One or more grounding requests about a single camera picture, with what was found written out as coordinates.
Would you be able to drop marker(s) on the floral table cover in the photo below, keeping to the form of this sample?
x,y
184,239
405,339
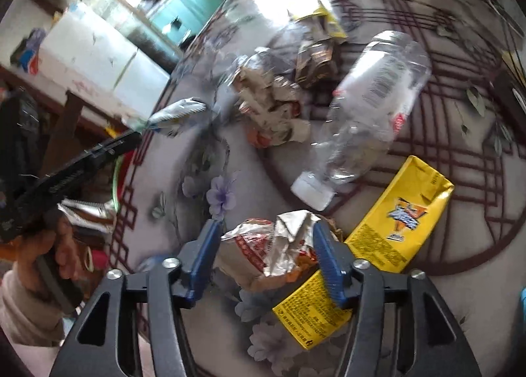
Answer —
x,y
465,123

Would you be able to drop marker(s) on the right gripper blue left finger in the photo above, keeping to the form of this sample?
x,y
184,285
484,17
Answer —
x,y
204,251

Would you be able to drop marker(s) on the brown foil wrapper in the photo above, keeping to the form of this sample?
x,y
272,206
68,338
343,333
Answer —
x,y
315,61

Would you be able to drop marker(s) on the dark wooden chair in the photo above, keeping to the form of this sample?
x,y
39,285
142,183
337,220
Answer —
x,y
79,126

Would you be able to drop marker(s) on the clear plastic water bottle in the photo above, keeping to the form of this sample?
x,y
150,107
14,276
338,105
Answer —
x,y
369,108

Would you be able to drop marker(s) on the yellow torn paper box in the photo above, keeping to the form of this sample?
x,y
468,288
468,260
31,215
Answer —
x,y
321,22

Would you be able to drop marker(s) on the yellow snack box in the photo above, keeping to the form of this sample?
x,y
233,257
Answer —
x,y
389,236

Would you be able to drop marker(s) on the white blue plastic bag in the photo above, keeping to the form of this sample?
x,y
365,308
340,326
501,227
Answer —
x,y
176,118

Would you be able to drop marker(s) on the white refrigerator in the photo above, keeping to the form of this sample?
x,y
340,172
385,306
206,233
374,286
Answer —
x,y
88,57

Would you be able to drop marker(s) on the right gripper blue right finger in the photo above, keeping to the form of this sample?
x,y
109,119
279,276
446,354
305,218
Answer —
x,y
334,260

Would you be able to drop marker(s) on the person left hand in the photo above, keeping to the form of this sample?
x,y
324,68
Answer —
x,y
51,254

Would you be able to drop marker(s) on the patterned paper cup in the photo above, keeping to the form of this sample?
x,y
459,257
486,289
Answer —
x,y
273,105

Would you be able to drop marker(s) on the red bucket green rim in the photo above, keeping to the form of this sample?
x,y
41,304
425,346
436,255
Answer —
x,y
120,171

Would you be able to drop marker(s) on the red white wrapper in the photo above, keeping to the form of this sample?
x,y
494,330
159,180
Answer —
x,y
263,255

